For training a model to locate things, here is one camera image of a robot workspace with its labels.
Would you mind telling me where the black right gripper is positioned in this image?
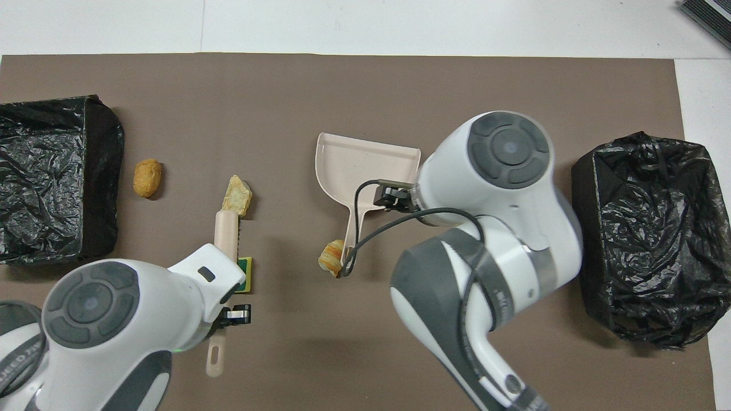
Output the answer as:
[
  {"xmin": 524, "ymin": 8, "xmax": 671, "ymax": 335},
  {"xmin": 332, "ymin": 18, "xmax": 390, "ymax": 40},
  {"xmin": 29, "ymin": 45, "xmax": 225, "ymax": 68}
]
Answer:
[{"xmin": 375, "ymin": 185, "xmax": 417, "ymax": 213}]

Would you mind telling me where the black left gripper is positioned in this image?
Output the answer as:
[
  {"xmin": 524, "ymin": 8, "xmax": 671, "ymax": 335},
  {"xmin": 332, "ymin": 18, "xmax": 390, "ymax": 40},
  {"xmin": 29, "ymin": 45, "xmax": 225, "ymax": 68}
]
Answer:
[{"xmin": 212, "ymin": 304, "xmax": 252, "ymax": 339}]

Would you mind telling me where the green and yellow sponge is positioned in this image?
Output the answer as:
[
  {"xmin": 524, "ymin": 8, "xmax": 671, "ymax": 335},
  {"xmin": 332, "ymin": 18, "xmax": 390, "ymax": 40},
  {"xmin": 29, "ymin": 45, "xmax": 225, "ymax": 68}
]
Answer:
[{"xmin": 236, "ymin": 257, "xmax": 253, "ymax": 294}]

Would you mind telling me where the beige plastic dustpan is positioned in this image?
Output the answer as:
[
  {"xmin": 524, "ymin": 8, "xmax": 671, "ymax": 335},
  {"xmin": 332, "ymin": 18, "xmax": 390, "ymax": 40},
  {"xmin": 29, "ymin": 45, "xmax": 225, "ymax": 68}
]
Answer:
[{"xmin": 315, "ymin": 132, "xmax": 422, "ymax": 279}]

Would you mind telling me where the beige hand brush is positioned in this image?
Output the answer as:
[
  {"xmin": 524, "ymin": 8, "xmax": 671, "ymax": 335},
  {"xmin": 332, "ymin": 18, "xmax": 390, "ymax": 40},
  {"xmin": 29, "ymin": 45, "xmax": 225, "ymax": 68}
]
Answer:
[{"xmin": 206, "ymin": 208, "xmax": 243, "ymax": 378}]

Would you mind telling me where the orange striped croissant piece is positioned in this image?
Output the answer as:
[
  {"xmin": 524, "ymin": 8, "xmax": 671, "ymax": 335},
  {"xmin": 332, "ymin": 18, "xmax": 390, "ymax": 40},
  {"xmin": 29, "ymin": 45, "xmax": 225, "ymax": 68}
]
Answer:
[{"xmin": 318, "ymin": 239, "xmax": 345, "ymax": 279}]

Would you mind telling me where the pale croissant chunk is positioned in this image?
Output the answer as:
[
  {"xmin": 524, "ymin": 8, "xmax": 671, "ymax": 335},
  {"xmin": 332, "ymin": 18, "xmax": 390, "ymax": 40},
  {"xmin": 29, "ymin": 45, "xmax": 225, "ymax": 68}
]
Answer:
[{"xmin": 222, "ymin": 175, "xmax": 253, "ymax": 217}]

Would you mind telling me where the brown round bun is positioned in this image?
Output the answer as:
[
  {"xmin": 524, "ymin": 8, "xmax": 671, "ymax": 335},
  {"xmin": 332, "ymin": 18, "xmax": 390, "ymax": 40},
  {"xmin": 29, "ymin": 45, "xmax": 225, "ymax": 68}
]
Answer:
[{"xmin": 133, "ymin": 159, "xmax": 163, "ymax": 199}]

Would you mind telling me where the boxy black bag-lined bin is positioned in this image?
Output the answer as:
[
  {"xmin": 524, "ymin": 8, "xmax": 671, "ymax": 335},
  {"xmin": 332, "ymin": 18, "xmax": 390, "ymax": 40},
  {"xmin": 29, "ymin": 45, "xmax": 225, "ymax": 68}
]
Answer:
[{"xmin": 0, "ymin": 95, "xmax": 125, "ymax": 265}]

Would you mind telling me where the crumpled black bag-lined bin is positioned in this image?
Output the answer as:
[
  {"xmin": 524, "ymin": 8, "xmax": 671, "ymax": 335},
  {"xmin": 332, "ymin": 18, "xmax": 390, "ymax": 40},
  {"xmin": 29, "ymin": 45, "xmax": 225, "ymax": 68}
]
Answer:
[{"xmin": 571, "ymin": 131, "xmax": 719, "ymax": 350}]

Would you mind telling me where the brown paper table mat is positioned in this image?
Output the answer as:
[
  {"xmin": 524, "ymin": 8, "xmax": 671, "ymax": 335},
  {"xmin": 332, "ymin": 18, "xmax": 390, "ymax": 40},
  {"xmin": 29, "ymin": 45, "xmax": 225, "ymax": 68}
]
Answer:
[{"xmin": 0, "ymin": 53, "xmax": 718, "ymax": 411}]

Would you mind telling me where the dark striped panel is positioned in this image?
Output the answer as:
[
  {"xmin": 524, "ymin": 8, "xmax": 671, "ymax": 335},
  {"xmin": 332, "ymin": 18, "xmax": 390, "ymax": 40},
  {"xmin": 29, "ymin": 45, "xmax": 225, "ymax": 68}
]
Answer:
[{"xmin": 678, "ymin": 0, "xmax": 731, "ymax": 52}]

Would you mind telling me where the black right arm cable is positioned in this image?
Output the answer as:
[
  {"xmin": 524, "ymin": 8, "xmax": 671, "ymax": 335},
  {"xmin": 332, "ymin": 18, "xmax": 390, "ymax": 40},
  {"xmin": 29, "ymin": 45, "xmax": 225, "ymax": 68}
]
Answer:
[{"xmin": 341, "ymin": 179, "xmax": 515, "ymax": 411}]

